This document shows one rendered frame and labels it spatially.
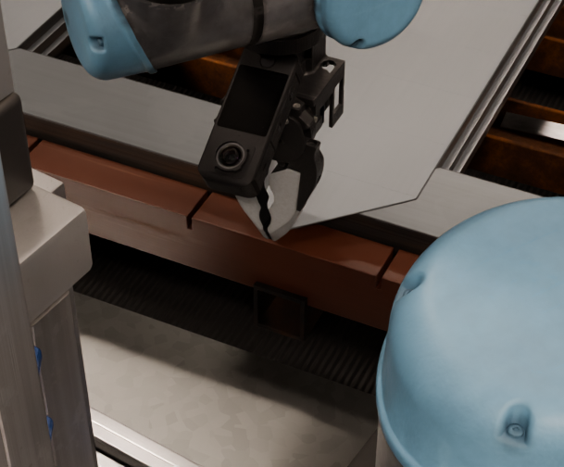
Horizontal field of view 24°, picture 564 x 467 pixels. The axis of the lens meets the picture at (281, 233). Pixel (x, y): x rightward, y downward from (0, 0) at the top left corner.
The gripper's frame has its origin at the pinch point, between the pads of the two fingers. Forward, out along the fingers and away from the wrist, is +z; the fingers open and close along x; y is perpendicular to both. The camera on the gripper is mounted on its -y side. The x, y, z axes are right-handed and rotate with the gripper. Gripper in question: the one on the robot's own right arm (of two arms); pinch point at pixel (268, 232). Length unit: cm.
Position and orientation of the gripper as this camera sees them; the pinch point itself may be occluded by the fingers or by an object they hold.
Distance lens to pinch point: 112.8
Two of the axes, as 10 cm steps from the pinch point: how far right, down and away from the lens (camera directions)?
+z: 0.0, 7.5, 6.6
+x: -9.0, -2.8, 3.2
